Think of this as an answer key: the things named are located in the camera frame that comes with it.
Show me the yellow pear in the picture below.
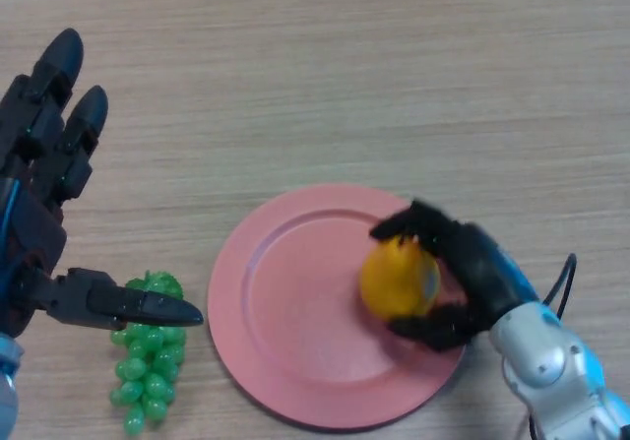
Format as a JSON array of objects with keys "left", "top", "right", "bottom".
[{"left": 358, "top": 235, "right": 442, "bottom": 322}]

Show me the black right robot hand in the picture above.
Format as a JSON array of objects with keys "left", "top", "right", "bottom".
[{"left": 368, "top": 199, "right": 540, "bottom": 353}]

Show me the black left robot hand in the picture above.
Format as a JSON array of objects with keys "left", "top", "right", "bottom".
[{"left": 0, "top": 28, "right": 205, "bottom": 339}]

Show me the pink round plate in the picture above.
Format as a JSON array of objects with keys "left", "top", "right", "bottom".
[{"left": 206, "top": 183, "right": 468, "bottom": 432}]

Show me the green grape bunch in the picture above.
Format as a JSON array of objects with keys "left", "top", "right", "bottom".
[{"left": 108, "top": 270, "right": 188, "bottom": 437}]

